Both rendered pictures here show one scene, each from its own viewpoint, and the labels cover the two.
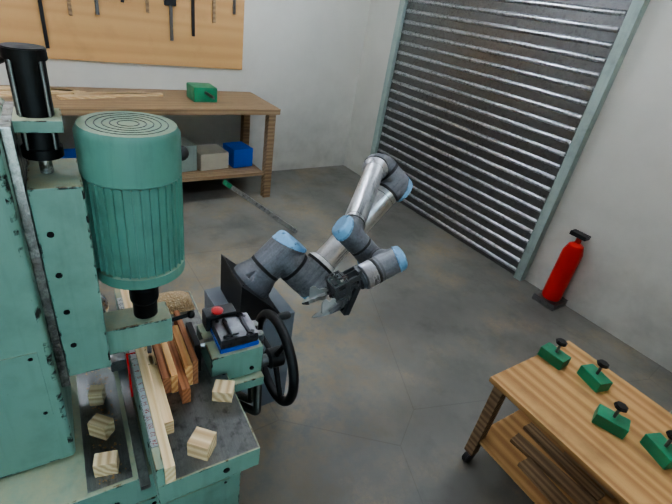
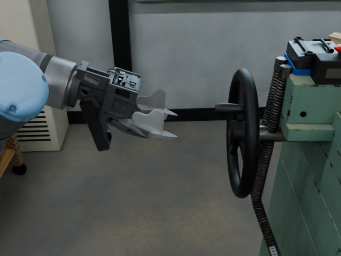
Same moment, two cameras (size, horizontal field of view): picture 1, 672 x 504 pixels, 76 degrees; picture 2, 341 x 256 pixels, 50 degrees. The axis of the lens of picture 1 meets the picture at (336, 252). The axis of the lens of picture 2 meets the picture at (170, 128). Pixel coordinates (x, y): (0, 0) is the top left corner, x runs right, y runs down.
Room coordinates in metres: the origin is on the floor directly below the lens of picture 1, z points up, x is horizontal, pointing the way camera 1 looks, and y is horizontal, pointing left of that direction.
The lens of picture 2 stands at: (1.59, 0.41, 1.28)
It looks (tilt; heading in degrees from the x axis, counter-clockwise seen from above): 34 degrees down; 216
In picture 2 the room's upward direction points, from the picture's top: straight up
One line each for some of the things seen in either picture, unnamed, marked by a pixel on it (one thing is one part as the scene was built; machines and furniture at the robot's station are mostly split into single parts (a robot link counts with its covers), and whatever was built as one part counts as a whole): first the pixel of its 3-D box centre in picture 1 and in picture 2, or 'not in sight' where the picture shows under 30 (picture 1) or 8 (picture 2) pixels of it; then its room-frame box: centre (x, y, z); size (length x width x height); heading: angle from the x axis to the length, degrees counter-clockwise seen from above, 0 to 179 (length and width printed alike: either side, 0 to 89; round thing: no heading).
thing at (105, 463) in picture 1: (106, 463); not in sight; (0.53, 0.41, 0.82); 0.05 x 0.03 x 0.04; 113
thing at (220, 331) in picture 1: (230, 325); (320, 58); (0.85, 0.24, 0.99); 0.13 x 0.11 x 0.06; 35
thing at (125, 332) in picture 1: (137, 329); not in sight; (0.74, 0.42, 1.03); 0.14 x 0.07 x 0.09; 125
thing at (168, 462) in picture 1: (142, 366); not in sight; (0.72, 0.41, 0.92); 0.60 x 0.02 x 0.05; 35
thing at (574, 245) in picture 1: (564, 269); not in sight; (2.83, -1.69, 0.30); 0.19 x 0.18 x 0.60; 129
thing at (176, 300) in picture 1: (167, 300); not in sight; (0.98, 0.46, 0.92); 0.14 x 0.09 x 0.04; 125
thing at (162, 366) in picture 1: (158, 355); not in sight; (0.76, 0.39, 0.93); 0.21 x 0.02 x 0.05; 35
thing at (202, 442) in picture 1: (202, 443); (337, 42); (0.55, 0.21, 0.92); 0.05 x 0.04 x 0.04; 82
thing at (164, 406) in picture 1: (145, 343); not in sight; (0.80, 0.44, 0.92); 0.55 x 0.02 x 0.04; 35
